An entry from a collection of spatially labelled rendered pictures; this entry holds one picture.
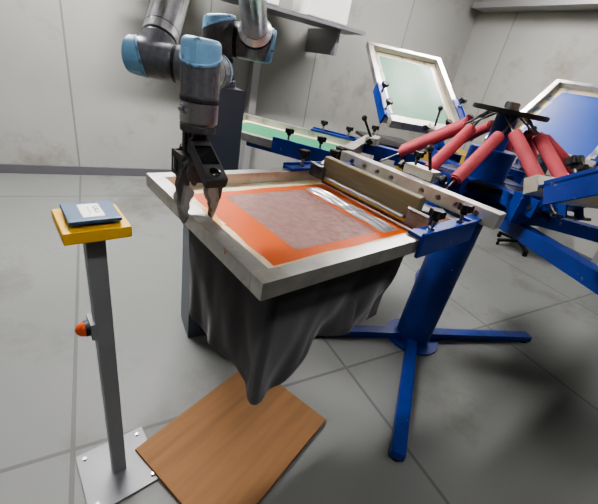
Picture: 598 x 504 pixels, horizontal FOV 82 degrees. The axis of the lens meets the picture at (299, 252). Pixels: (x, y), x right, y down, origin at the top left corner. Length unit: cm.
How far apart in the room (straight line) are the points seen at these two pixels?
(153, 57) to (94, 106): 312
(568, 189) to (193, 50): 97
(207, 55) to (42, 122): 336
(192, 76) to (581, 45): 479
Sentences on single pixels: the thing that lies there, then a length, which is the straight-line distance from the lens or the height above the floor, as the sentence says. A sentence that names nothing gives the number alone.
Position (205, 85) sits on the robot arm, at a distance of 74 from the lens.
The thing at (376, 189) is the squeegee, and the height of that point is 103.
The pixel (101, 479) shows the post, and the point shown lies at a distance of 153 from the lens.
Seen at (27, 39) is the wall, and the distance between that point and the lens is 394.
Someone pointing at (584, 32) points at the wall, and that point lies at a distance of 526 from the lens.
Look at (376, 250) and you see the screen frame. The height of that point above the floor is 99.
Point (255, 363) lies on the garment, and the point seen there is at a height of 67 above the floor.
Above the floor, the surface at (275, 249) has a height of 96.
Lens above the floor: 132
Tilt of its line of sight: 28 degrees down
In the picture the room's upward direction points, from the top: 12 degrees clockwise
